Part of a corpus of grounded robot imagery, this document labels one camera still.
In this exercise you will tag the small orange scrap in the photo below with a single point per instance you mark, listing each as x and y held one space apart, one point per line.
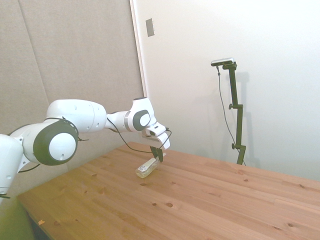
41 221

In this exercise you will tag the grey wall plate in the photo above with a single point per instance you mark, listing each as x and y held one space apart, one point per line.
150 27

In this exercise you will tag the silver exterior camera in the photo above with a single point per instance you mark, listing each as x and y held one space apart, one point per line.
222 61

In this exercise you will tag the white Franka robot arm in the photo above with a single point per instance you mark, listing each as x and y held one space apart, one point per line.
75 115

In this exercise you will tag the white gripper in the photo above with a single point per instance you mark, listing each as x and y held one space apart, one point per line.
163 142

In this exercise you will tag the clear sanitizer pump bottle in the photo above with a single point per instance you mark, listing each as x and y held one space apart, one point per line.
146 170

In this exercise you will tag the white door frame trim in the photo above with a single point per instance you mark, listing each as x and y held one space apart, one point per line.
141 62

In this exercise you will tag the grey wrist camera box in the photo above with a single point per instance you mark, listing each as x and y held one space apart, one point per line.
156 131

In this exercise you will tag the green blurry object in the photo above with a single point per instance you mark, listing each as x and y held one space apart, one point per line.
12 222

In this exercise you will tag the black camera stand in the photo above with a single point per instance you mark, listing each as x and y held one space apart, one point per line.
233 87

